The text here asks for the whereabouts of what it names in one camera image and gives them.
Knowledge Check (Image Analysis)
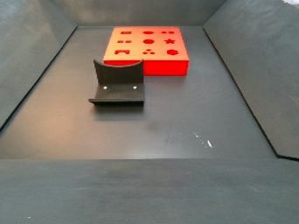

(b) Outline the black curved holder stand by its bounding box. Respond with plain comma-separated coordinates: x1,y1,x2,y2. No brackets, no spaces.
88,60,146,105

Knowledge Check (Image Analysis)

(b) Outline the red shape-sorter block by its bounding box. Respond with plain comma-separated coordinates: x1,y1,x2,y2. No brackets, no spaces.
103,26,190,76

